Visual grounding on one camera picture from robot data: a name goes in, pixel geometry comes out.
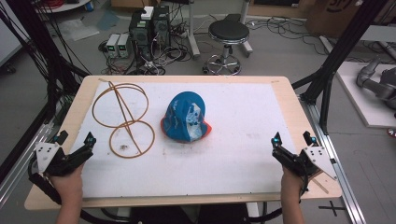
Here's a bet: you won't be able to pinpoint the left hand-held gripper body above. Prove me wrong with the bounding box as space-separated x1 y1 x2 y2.
28 141 82 188

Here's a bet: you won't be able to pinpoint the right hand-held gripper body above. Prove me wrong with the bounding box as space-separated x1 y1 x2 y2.
281 145 339 181

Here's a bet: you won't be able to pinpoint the blue cap with orange brim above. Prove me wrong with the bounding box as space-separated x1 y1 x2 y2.
160 91 213 144

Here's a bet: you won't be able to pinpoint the person's left hand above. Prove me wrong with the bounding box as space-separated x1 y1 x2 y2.
49 162 86 204

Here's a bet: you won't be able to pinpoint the person's right hand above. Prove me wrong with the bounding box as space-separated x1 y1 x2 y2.
280 165 307 204

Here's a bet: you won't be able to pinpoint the thin wooden stick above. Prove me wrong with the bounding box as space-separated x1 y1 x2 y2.
312 177 330 195

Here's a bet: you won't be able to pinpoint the light wooden table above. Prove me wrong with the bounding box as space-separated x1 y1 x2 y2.
24 75 343 211

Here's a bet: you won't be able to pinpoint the white table mat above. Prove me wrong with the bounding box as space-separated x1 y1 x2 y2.
69 81 297 199

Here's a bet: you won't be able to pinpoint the white floor board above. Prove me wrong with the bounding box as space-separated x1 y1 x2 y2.
335 61 396 130

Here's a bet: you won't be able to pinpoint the grey bench power supply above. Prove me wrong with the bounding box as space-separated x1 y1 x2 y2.
106 33 121 59
117 33 132 59

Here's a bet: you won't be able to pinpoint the clear plastic sheet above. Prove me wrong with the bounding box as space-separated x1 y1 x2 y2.
57 18 101 42

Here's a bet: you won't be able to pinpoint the white desk leg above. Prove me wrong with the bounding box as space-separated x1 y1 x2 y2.
186 0 202 61
238 0 254 59

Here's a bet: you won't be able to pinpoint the black round stool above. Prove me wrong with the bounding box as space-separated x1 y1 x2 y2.
203 20 251 77

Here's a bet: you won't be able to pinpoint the black computer tower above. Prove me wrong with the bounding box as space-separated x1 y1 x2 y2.
151 5 172 49
128 11 154 62

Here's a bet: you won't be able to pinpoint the brown cardboard box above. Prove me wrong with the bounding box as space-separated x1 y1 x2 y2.
304 0 396 39

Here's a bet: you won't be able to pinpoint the round white table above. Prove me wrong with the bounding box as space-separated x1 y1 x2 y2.
33 0 92 14

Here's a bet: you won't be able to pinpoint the white box on computer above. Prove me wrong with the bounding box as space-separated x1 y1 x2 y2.
140 6 155 21

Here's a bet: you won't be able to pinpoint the aluminium rail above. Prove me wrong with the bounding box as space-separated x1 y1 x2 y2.
0 119 56 210
299 94 369 224

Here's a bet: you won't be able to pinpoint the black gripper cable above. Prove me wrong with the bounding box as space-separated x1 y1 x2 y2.
298 173 310 204

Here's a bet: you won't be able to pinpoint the black metal frame with cables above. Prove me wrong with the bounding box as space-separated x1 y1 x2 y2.
0 0 92 185

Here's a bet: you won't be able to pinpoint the black metal frame strut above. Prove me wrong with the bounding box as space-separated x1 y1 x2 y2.
291 0 390 135

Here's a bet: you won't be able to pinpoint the black floor cables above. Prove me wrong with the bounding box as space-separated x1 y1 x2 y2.
246 16 332 58

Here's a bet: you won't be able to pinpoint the tangle of floor cables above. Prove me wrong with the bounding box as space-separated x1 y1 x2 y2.
98 18 194 77

